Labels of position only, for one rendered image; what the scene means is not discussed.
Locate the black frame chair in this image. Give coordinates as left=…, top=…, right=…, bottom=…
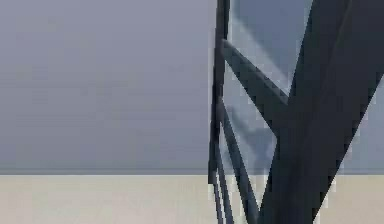
left=207, top=0, right=384, bottom=224

